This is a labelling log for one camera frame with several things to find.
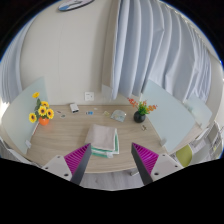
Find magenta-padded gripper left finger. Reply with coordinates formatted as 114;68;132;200
42;143;93;186

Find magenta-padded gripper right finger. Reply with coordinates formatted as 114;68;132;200
130;143;184;186

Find beige towel with green trim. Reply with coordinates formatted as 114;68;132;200
84;123;120;159

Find yellow-green chair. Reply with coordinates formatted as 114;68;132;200
175;144;194;168

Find orange flowers in black vase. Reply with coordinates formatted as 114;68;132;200
128;97;158;124

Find large frosted desk divider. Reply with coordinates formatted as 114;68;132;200
139;78;197;154

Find small white box device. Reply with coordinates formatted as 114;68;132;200
69;102;80;113

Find sunflowers in orange vase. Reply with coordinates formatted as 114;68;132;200
28;91;55;127

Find frosted desk divider with label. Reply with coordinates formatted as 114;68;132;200
0;76;49;155

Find frosted neighbouring desk divider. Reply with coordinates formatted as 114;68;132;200
183;94;213;129

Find small frosted desk divider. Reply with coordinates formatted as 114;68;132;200
100;83;114;101

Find wide grey curtain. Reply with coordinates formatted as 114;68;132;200
111;0;213;103

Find narrow grey curtain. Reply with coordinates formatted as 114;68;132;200
0;16;38;104

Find white wall socket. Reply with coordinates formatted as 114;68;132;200
84;91;95;102

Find round wall clock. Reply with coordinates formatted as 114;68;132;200
57;0;95;12

